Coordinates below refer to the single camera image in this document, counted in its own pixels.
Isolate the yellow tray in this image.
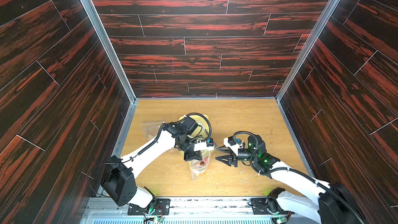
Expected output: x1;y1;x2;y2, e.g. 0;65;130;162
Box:
178;113;216;160

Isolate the clear resealable bag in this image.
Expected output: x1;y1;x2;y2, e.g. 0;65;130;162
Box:
141;121;163;141
189;150;211;180

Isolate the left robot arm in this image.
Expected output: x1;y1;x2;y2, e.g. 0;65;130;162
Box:
101;113;215;209

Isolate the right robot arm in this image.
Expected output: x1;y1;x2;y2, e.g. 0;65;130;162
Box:
216;131;365;224

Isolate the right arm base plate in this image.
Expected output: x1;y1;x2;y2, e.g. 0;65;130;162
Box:
247;197;292;215

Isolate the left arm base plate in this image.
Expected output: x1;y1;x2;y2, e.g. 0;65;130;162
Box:
127;198;171;216

